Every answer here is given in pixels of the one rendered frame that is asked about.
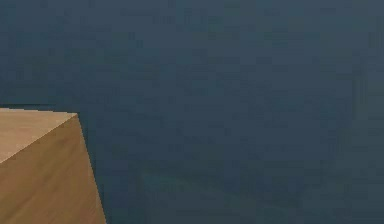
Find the light brown wooden cabinet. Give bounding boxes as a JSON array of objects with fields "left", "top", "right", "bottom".
[{"left": 0, "top": 107, "right": 108, "bottom": 224}]

